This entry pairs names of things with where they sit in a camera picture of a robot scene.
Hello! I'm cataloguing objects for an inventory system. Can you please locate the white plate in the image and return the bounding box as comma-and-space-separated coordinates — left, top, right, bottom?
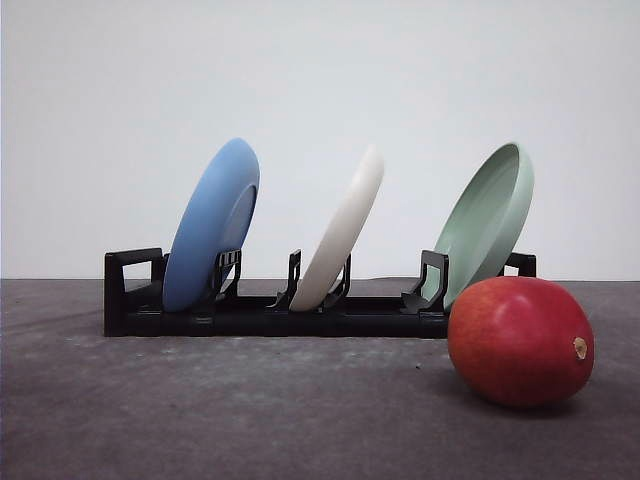
289, 145, 384, 311

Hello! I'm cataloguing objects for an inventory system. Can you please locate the red pomegranate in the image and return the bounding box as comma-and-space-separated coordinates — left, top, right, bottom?
448, 276, 595, 408

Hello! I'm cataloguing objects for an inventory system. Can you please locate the blue plate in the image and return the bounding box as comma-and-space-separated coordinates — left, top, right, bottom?
162, 138, 261, 313

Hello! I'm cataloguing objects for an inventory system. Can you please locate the green plate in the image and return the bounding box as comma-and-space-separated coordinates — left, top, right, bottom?
422, 143, 535, 310

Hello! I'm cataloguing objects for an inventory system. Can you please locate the black plastic dish rack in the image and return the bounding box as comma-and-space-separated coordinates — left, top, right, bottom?
104, 248, 537, 337

